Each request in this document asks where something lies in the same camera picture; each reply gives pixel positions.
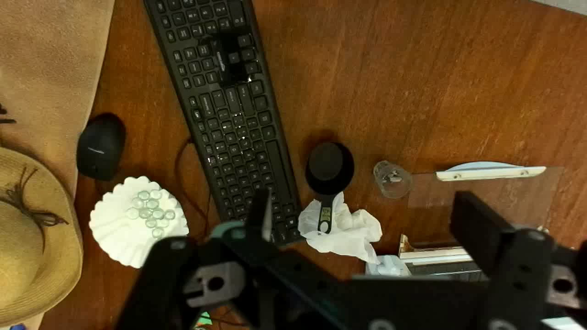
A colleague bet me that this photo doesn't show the black computer keyboard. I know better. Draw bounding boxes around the black computer keyboard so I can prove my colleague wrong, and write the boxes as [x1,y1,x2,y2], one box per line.
[143,0,303,246]

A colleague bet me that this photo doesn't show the tan table runner cloth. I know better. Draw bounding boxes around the tan table runner cloth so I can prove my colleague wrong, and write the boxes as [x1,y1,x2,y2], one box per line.
[0,0,116,330]

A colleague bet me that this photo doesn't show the white translucent plastic piece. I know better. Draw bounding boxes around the white translucent plastic piece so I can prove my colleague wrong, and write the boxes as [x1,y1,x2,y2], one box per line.
[365,255,413,279]

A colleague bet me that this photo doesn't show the black keyboard cable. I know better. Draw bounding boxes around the black keyboard cable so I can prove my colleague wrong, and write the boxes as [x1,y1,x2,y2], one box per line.
[174,136,217,228]

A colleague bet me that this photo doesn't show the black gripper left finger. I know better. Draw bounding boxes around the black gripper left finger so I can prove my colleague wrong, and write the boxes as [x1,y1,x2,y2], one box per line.
[116,189,400,330]

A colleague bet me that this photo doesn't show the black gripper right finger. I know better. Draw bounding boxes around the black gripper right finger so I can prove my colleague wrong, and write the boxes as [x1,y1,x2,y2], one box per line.
[450,189,587,330]

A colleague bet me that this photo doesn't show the white coffee filter stack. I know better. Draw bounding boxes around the white coffee filter stack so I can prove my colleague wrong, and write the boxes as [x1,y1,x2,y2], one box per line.
[88,175,191,270]

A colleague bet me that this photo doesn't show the tan straw hat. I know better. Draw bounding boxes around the tan straw hat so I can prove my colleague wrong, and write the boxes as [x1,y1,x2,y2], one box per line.
[0,145,85,327]

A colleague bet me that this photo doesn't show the black measuring cup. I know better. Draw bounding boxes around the black measuring cup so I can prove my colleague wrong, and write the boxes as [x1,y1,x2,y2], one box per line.
[305,142,356,237]

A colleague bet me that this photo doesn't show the clear plastic cup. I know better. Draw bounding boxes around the clear plastic cup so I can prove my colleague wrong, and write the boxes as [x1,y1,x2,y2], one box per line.
[372,160,413,200]

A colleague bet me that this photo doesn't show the black computer mouse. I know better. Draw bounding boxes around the black computer mouse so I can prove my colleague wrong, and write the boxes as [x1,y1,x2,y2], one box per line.
[75,112,129,182]

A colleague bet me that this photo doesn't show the small grey stones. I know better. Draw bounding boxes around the small grey stones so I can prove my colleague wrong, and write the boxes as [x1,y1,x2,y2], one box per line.
[382,167,406,188]

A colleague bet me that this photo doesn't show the white crumpled tissue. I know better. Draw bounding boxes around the white crumpled tissue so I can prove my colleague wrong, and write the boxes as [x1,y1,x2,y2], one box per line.
[297,191,384,266]

